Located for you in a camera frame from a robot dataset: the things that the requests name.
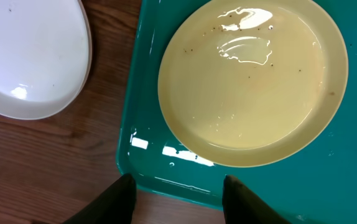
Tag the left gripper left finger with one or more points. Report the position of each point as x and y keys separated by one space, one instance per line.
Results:
x=115 y=205

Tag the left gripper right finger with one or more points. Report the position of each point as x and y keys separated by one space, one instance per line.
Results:
x=242 y=206

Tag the light green plate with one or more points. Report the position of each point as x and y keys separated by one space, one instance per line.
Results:
x=250 y=83

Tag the teal plastic tray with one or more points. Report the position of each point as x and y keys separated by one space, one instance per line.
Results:
x=316 y=185

